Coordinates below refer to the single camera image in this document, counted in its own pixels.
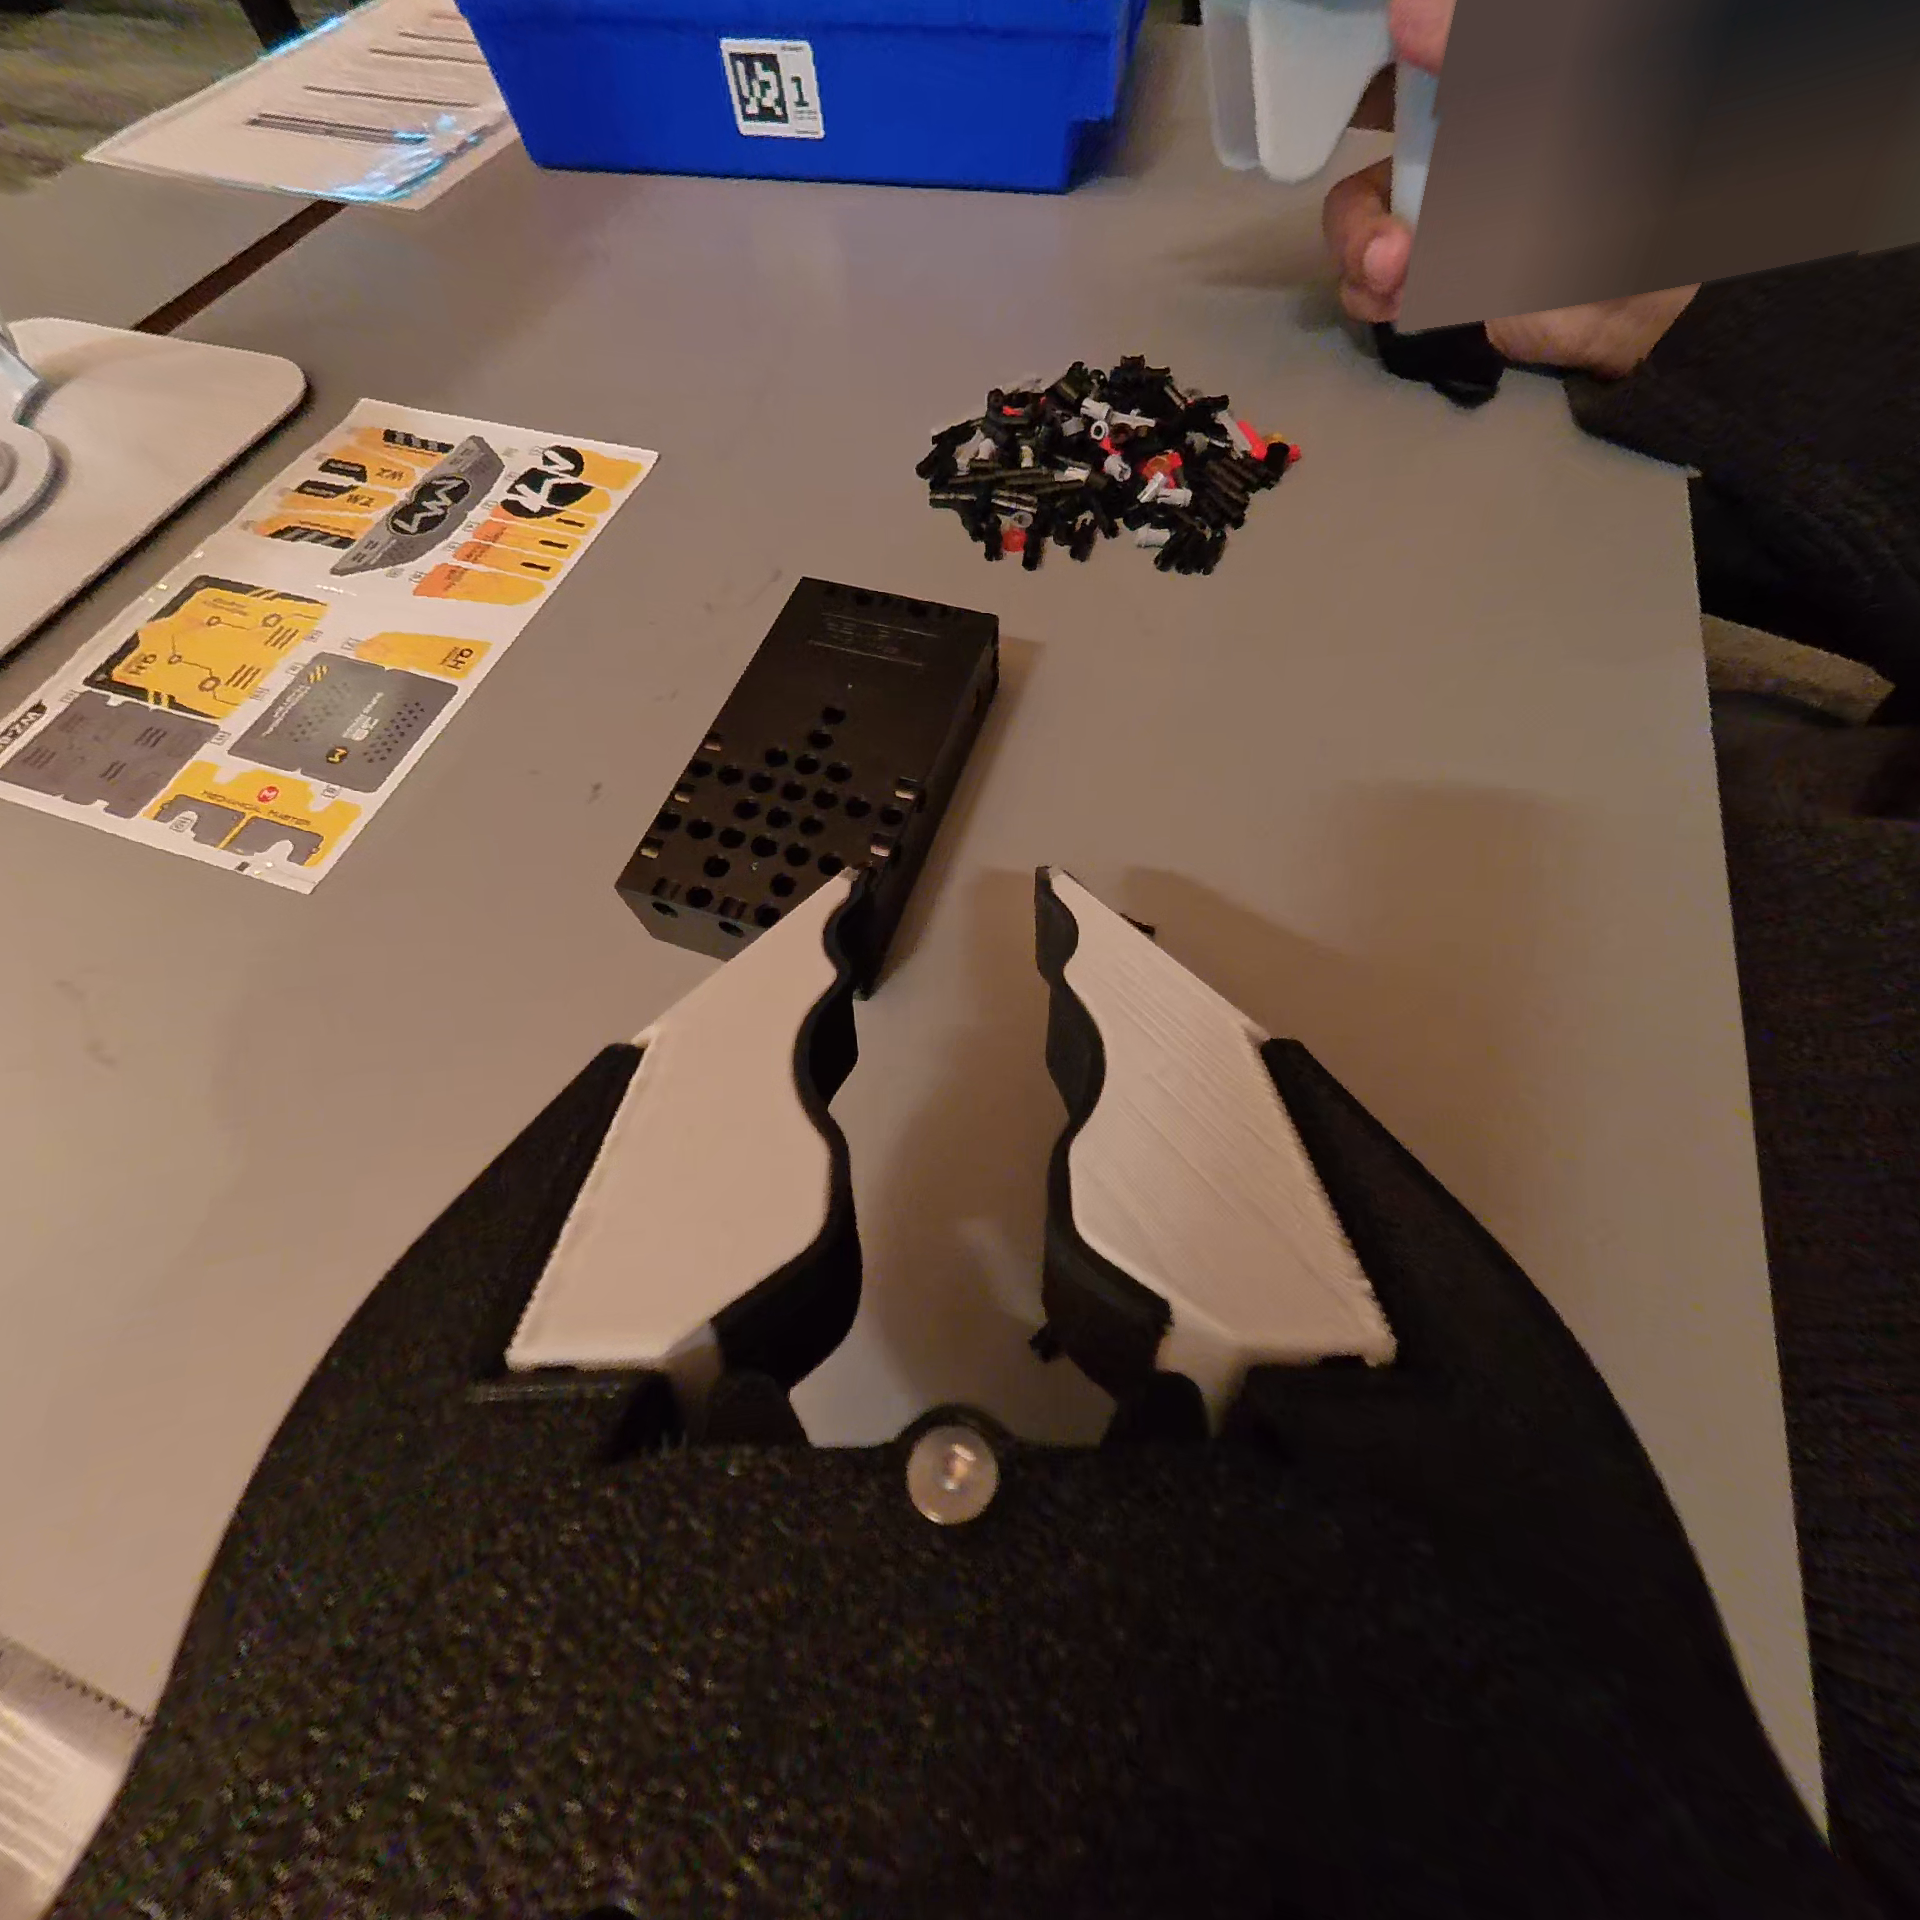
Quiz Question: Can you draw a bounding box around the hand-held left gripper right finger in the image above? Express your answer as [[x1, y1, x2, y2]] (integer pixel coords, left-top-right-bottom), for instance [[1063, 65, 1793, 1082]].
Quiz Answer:
[[1032, 866, 1402, 1428]]

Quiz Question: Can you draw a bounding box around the blue plastic bin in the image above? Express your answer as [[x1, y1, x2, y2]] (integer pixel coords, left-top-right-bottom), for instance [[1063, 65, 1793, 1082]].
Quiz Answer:
[[456, 0, 1152, 195]]

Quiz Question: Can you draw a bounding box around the person's right hand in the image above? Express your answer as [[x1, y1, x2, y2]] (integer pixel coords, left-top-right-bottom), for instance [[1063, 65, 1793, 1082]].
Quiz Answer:
[[1321, 155, 1705, 379]]

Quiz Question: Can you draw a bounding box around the pile of small plastic pins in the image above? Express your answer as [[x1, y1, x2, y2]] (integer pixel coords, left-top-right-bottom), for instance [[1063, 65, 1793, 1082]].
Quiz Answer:
[[916, 352, 1303, 577]]

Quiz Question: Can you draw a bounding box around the person's right forearm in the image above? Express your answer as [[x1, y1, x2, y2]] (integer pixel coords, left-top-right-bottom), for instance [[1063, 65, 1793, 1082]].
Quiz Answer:
[[1558, 246, 1920, 691]]

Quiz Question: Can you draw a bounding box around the yellow grey sticker sheet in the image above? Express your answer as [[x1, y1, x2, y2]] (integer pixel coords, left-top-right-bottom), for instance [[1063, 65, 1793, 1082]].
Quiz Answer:
[[0, 395, 659, 896]]

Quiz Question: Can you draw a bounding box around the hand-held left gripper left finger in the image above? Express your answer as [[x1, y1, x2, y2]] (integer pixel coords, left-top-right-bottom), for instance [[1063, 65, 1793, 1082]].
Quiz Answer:
[[506, 868, 871, 1423]]

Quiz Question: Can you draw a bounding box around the clear plastic bag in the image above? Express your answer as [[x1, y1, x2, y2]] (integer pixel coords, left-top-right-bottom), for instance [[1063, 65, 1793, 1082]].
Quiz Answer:
[[0, 1635, 151, 1897]]

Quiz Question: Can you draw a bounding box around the black perforated plastic block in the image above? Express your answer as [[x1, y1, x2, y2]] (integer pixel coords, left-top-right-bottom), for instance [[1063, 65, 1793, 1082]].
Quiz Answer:
[[615, 577, 999, 999]]

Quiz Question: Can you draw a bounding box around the paper in clear sleeve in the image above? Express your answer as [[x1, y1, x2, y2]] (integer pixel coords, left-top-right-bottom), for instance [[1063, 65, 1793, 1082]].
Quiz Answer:
[[88, 0, 520, 211]]

